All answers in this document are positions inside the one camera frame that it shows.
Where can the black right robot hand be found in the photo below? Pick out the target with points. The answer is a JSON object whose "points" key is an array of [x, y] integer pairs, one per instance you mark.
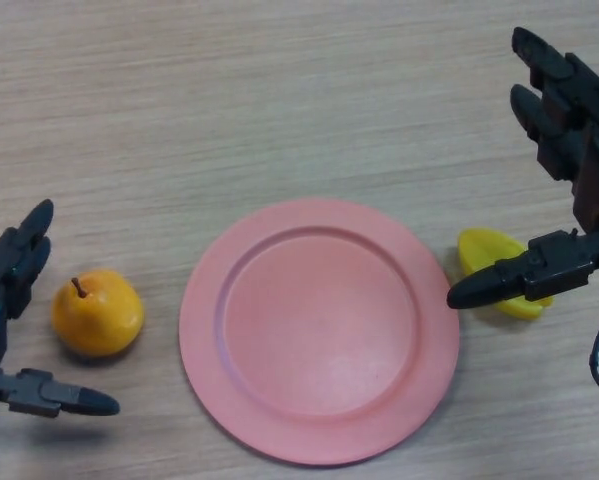
{"points": [[569, 120]]}

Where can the yellow pear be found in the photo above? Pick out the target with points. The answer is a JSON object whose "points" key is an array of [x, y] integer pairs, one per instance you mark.
{"points": [[99, 320]]}

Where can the pink round plate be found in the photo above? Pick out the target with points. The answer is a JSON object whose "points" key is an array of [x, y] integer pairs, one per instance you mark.
{"points": [[319, 330]]}

